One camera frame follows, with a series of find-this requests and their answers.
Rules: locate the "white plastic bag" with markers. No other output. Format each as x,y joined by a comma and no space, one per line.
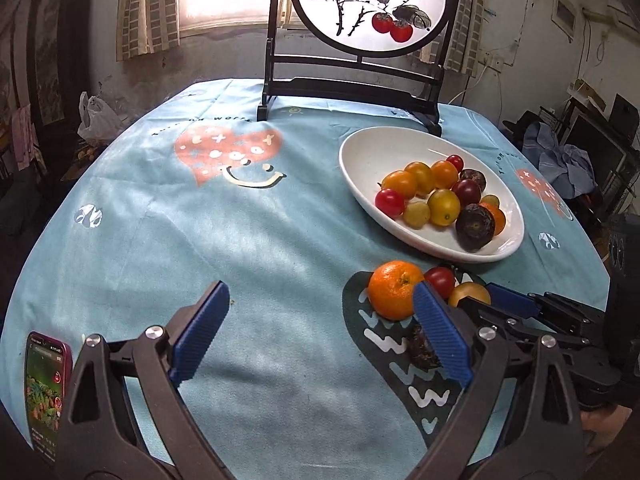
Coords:
97,120

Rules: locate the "person's right hand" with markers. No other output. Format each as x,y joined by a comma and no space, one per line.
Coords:
610,425

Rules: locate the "orange tomato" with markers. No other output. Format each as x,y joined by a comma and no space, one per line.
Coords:
422,172
398,183
444,174

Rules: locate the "pink hanging cloth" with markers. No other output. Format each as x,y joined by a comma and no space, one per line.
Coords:
22,135

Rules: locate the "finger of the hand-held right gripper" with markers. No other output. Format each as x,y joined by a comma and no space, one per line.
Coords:
510,300
482,311

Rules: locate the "wall vent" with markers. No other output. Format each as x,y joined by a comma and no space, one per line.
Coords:
565,12

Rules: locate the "white oval plate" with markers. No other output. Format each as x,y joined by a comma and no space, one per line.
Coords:
370,160

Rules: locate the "black monitor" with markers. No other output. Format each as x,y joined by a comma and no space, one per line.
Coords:
595,145

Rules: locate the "large orange mandarin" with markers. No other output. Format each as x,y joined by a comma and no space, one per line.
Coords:
392,287

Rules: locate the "white wall socket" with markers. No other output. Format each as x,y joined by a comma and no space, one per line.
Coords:
492,60

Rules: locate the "dark brown tomato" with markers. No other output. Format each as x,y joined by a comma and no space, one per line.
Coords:
474,177

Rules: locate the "small dark green tomato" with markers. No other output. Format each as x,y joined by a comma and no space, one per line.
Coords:
490,200

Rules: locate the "checked beige curtain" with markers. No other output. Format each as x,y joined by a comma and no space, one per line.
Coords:
145,10
465,35

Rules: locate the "blue crumpled cloth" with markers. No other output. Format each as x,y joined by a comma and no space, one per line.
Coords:
565,160

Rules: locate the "yellow tomato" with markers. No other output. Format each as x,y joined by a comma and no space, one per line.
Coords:
443,206
467,292

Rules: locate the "dark framed painting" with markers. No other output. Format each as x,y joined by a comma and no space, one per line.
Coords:
50,60

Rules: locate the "small yellow-green tomato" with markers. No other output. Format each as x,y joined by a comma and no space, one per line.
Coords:
416,214

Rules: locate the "red cherry tomato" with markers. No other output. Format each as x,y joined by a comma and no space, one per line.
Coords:
389,202
455,162
440,279

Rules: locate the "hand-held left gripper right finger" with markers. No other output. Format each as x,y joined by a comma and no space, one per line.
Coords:
442,332

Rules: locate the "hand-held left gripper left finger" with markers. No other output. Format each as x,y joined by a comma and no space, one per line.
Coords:
200,330

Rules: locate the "light blue printed tablecloth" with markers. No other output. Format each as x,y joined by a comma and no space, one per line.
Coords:
225,240

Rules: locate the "dark purple passion fruit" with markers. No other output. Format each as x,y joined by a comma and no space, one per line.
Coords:
419,347
475,227

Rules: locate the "smartphone in red case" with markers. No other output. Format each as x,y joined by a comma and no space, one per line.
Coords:
45,390

